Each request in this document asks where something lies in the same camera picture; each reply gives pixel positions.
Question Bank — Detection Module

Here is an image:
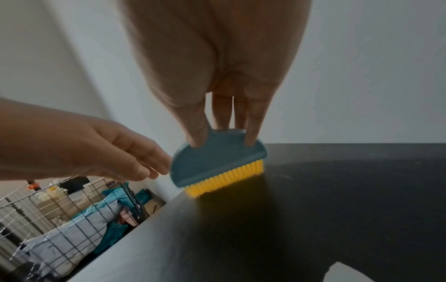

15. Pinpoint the person's left hand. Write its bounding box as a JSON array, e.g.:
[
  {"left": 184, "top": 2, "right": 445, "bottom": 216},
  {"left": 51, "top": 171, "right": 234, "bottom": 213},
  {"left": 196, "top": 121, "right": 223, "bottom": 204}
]
[{"left": 68, "top": 114, "right": 173, "bottom": 183}]

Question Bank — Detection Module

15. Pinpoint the person's right hand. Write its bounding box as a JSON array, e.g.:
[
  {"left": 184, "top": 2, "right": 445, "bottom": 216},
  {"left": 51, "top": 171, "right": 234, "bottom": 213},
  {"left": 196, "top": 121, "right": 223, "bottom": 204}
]
[{"left": 117, "top": 0, "right": 313, "bottom": 147}]

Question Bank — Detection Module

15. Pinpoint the blue brush with yellow bristles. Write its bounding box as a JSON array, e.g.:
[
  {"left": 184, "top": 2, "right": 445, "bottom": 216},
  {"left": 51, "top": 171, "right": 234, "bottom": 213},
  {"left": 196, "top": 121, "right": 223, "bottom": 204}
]
[{"left": 170, "top": 124, "right": 268, "bottom": 198}]

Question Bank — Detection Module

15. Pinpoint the person's left forearm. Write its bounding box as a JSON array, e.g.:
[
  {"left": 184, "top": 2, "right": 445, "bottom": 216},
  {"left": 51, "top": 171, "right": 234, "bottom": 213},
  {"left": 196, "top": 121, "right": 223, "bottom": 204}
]
[{"left": 0, "top": 96, "right": 79, "bottom": 181}]

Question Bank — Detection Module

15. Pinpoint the brown cardboard box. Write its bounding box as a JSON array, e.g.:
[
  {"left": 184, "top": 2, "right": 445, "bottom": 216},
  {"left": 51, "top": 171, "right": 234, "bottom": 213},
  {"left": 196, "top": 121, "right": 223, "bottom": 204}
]
[{"left": 139, "top": 188, "right": 166, "bottom": 218}]

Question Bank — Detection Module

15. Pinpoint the pink plastic item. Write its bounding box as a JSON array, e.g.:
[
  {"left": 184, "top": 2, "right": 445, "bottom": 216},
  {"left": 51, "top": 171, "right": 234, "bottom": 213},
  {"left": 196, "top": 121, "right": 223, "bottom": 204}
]
[{"left": 118, "top": 208, "right": 139, "bottom": 227}]

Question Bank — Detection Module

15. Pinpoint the white bottle with yellow cap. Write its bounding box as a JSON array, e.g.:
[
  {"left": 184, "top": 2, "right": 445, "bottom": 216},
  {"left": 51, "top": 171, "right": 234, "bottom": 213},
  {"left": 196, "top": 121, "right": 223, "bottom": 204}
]
[{"left": 45, "top": 185, "right": 70, "bottom": 205}]

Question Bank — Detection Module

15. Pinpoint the teal cloth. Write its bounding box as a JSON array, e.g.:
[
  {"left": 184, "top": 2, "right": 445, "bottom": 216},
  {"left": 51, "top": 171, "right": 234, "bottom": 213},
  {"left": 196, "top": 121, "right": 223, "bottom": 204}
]
[{"left": 93, "top": 187, "right": 159, "bottom": 255}]

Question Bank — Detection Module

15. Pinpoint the grey blue cloth bundle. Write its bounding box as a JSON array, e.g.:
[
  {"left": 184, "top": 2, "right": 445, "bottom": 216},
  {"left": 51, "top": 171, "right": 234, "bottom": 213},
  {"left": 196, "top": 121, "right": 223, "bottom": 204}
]
[{"left": 19, "top": 192, "right": 123, "bottom": 266}]

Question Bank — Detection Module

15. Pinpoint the white wire mesh rack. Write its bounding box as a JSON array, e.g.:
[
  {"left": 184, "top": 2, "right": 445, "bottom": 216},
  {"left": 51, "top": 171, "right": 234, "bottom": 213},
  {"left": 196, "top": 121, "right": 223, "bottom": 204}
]
[{"left": 0, "top": 176, "right": 147, "bottom": 282}]

